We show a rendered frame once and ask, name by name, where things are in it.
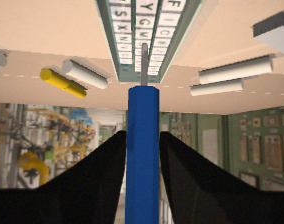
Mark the blue stylus with grey tip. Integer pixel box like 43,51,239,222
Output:
125,43,160,224

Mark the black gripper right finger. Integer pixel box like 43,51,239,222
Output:
159,131,284,224

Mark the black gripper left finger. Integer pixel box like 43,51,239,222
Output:
0,130,127,224

